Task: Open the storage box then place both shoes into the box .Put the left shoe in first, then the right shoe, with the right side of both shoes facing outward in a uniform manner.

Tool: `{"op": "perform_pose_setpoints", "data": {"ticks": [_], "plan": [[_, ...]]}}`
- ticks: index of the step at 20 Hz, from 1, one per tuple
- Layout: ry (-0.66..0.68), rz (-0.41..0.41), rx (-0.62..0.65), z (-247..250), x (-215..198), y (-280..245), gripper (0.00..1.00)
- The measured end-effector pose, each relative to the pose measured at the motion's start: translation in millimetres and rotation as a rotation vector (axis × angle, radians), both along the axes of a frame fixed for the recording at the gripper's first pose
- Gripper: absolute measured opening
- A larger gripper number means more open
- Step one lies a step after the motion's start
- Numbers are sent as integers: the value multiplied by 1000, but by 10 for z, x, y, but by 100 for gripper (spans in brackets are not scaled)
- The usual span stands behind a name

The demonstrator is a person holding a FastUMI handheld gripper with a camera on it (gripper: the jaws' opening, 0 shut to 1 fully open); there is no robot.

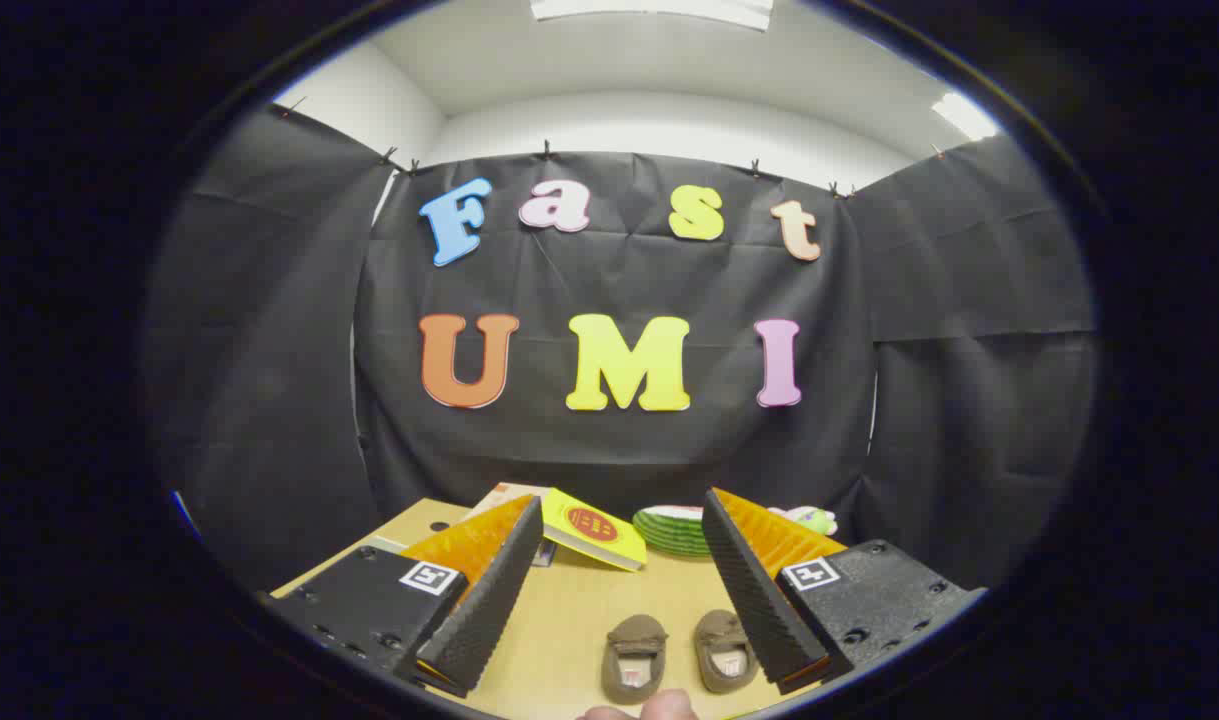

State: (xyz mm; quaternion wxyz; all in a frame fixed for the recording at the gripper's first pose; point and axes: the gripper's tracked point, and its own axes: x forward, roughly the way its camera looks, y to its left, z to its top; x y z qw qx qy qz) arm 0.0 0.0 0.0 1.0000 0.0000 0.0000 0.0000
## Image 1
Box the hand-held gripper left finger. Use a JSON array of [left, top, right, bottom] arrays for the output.
[[262, 493, 546, 699]]

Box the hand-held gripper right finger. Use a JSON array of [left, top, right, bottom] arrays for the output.
[[702, 486, 988, 696]]

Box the brown fuzzy shoe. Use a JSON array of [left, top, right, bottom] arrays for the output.
[[601, 614, 669, 705], [693, 609, 760, 695]]

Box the pink and green plush toy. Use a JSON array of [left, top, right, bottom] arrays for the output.
[[769, 505, 838, 536]]

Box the beige book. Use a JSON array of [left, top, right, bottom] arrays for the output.
[[469, 483, 552, 521]]

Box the watermelon slice plush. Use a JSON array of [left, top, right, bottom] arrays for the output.
[[632, 503, 715, 558]]

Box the yellow book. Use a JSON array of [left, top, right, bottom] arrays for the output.
[[541, 487, 648, 573]]

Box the black backdrop cloth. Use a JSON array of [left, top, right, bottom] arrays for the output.
[[144, 100, 1100, 591]]

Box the ceiling light panel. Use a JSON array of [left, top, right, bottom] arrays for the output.
[[931, 92, 1000, 141], [529, 0, 775, 31]]

